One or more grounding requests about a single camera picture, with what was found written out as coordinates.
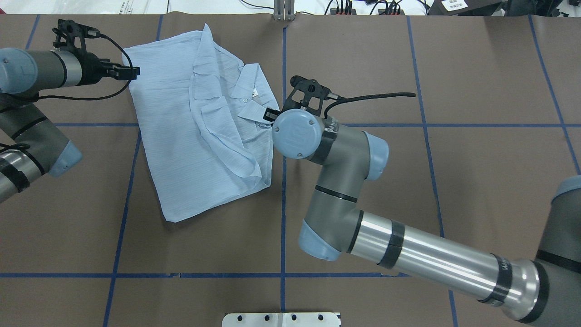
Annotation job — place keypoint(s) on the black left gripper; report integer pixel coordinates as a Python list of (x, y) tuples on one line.
[(90, 68)]

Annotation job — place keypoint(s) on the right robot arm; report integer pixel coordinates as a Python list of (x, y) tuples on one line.
[(541, 292)]

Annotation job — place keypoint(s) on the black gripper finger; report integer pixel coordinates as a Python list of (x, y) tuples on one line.
[(270, 115)]

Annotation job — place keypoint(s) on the black box with label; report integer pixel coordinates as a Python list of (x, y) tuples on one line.
[(466, 7)]

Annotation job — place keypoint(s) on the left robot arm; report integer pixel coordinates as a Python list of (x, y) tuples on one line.
[(39, 147)]

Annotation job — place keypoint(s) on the black power strip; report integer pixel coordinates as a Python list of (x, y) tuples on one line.
[(377, 11)]

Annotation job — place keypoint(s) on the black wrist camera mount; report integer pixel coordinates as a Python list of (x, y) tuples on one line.
[(311, 89)]

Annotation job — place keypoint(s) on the light blue striped shirt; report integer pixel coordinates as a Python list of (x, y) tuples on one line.
[(200, 111)]

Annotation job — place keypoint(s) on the aluminium frame post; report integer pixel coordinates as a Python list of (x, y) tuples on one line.
[(284, 10)]

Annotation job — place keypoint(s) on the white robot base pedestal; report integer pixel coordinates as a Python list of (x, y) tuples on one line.
[(283, 319)]

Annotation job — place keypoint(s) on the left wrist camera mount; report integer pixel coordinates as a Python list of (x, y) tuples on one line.
[(70, 36)]

